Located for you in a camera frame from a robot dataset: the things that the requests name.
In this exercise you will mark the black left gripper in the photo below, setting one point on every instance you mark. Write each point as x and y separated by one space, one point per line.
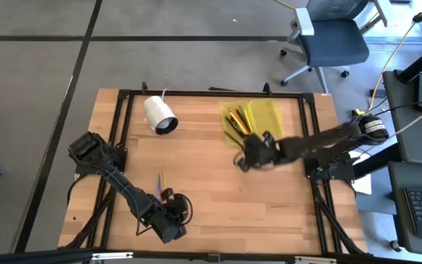
174 223

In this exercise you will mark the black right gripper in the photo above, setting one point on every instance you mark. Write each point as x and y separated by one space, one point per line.
260 152

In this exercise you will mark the yellow highlighter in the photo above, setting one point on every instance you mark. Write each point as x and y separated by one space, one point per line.
248 121

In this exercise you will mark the translucent yellow-green supply box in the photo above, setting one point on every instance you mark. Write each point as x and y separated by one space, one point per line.
269 117

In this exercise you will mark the purple scissors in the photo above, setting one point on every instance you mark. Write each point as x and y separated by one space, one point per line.
158 188

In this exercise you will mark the orange pencil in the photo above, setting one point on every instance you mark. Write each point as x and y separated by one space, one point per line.
238 120

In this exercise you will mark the dark grey pen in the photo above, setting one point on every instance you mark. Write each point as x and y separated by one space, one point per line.
241 113

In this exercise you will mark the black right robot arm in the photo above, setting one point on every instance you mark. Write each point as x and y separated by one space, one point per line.
324 141

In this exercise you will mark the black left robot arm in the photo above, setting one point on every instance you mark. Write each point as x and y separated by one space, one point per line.
123 183

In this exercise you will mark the white paper sheet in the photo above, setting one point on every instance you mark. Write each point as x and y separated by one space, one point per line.
363 183

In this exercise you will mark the grey office chair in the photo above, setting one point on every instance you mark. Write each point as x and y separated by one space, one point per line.
333 42

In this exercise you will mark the dark grey side desk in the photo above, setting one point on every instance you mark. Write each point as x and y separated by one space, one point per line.
401 121

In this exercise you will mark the black bar with silver brackets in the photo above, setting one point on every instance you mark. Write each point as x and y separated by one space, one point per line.
31 256

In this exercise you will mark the dark grey keyboard desk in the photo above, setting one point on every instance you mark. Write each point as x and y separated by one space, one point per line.
398 220

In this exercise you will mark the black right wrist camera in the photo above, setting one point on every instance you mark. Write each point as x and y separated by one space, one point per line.
268 137

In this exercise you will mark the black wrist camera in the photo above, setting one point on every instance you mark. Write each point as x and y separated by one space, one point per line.
167 194
268 137

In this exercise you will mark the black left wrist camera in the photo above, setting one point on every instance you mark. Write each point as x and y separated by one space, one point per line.
167 194

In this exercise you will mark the black metal table frame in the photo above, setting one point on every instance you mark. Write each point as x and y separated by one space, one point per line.
214 93

